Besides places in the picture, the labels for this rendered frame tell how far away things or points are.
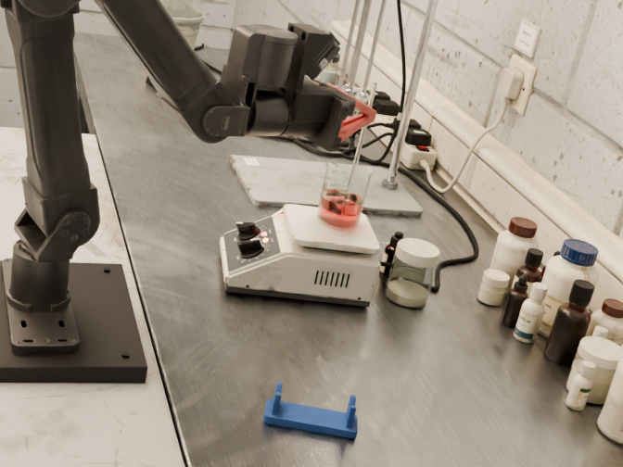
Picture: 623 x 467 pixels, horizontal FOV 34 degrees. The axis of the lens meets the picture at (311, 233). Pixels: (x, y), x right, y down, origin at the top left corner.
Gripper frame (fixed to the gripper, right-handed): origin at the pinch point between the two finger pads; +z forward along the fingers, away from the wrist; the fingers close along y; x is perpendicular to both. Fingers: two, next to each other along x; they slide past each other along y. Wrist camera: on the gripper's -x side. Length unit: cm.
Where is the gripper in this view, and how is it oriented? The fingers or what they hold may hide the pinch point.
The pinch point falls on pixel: (368, 114)
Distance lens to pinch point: 132.2
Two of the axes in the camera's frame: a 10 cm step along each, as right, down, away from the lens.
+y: -5.7, -4.3, 7.0
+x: -2.2, 9.0, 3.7
